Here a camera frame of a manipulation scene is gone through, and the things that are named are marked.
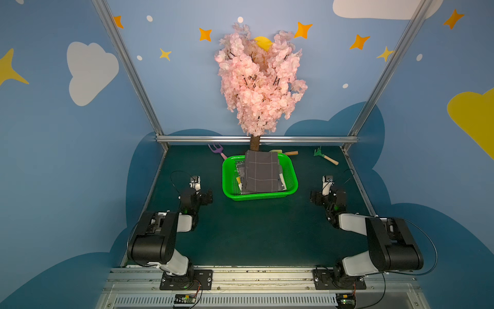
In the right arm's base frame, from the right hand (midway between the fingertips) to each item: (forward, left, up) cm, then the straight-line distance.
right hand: (325, 187), depth 95 cm
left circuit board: (-49, +60, -7) cm, 78 cm away
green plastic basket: (0, +48, -4) cm, 48 cm away
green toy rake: (+30, -4, -6) cm, 31 cm away
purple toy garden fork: (+28, +60, -6) cm, 67 cm away
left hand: (-4, +63, +1) cm, 63 cm away
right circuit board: (-46, -2, -9) cm, 47 cm away
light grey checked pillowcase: (+5, +43, +3) cm, 43 cm away
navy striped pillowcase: (+2, +21, -3) cm, 21 cm away
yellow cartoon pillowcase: (+4, +44, -2) cm, 45 cm away
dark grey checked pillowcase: (+6, +32, +2) cm, 33 cm away
